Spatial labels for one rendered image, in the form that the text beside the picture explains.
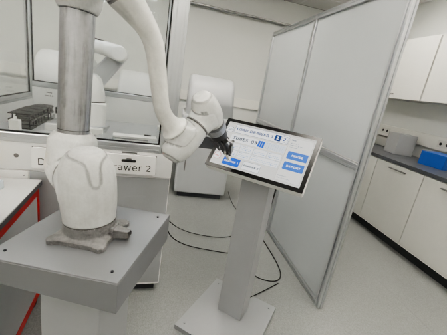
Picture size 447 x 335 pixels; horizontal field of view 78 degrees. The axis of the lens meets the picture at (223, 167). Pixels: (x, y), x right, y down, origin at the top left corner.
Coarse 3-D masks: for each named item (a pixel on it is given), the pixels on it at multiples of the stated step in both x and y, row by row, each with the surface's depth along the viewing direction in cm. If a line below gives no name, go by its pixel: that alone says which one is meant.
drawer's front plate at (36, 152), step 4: (32, 148) 137; (36, 148) 137; (40, 148) 138; (44, 148) 138; (32, 152) 137; (36, 152) 138; (40, 152) 138; (44, 152) 139; (32, 156) 138; (36, 156) 138; (40, 156) 139; (44, 156) 139; (32, 160) 139; (36, 160) 139; (40, 160) 139; (32, 164) 139; (36, 164) 140; (40, 168) 141
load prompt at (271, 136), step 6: (240, 126) 151; (246, 126) 150; (240, 132) 149; (246, 132) 148; (252, 132) 147; (258, 132) 146; (264, 132) 145; (270, 132) 144; (264, 138) 143; (270, 138) 142; (276, 138) 141; (282, 138) 140; (288, 138) 139
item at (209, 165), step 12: (228, 120) 155; (240, 120) 153; (288, 132) 141; (312, 156) 131; (216, 168) 143; (228, 168) 140; (312, 168) 130; (252, 180) 136; (264, 180) 132; (288, 192) 129; (300, 192) 124
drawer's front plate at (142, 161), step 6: (114, 156) 148; (120, 156) 149; (126, 156) 150; (132, 156) 151; (138, 156) 152; (144, 156) 152; (150, 156) 154; (114, 162) 149; (120, 162) 150; (126, 162) 151; (132, 162) 152; (138, 162) 153; (144, 162) 153; (150, 162) 154; (120, 168) 151; (138, 168) 154; (144, 168) 155; (150, 168) 155; (138, 174) 155; (144, 174) 156; (150, 174) 156
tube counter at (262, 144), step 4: (252, 140) 144; (256, 140) 144; (260, 140) 143; (252, 144) 143; (256, 144) 142; (260, 144) 142; (264, 144) 141; (268, 144) 141; (272, 144) 140; (276, 144) 139; (264, 148) 140; (268, 148) 139; (272, 148) 139; (276, 148) 138; (280, 148) 138; (284, 148) 137; (280, 152) 137
